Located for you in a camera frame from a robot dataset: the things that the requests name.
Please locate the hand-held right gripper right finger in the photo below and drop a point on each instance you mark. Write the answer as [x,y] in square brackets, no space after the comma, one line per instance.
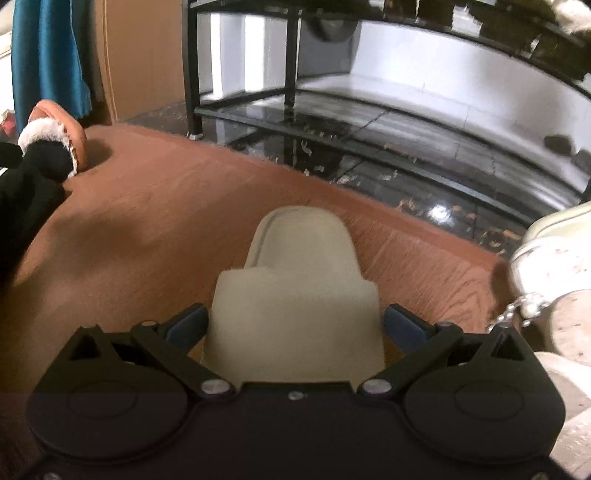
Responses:
[408,327]

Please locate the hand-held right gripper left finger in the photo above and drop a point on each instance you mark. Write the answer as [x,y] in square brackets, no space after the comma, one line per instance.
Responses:
[184,327]

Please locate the cream foam slide sandal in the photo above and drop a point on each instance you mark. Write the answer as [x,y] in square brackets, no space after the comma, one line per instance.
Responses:
[300,286]
[568,406]

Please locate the black metal shoe rack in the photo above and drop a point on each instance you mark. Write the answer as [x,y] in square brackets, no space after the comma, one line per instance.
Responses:
[191,69]

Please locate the wood-grain floor mat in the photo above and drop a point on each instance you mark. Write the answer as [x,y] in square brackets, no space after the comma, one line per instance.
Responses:
[161,221]

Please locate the person's black-clad leg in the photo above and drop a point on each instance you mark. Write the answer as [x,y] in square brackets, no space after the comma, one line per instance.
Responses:
[23,198]

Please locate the brown fur-lined slipper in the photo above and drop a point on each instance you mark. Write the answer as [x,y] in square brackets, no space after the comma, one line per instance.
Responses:
[572,16]
[69,129]

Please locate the brown cardboard panel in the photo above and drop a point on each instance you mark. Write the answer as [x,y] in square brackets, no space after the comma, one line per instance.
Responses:
[138,55]

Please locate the blue curtain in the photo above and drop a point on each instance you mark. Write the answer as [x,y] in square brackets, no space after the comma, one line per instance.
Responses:
[46,55]

